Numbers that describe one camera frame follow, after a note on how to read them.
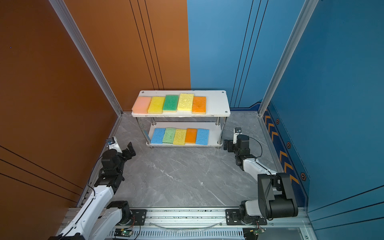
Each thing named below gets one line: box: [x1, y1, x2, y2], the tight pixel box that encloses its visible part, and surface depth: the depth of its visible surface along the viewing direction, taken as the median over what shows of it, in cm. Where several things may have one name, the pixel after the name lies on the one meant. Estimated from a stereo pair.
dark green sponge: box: [162, 94, 179, 113], surface depth 76 cm
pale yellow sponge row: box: [173, 128, 187, 146], surface depth 98 cm
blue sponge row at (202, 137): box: [196, 128, 210, 146], surface depth 98 cm
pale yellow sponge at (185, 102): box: [177, 93, 194, 111], surface depth 77 cm
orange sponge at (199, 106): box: [192, 96, 207, 115], surface depth 75 cm
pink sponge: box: [131, 96, 152, 114], surface depth 74 cm
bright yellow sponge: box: [147, 96, 165, 114], surface depth 76 cm
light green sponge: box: [162, 127, 176, 144], surface depth 98 cm
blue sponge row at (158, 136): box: [151, 128, 166, 144], surface depth 99 cm
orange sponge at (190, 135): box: [185, 128, 198, 144], surface depth 99 cm
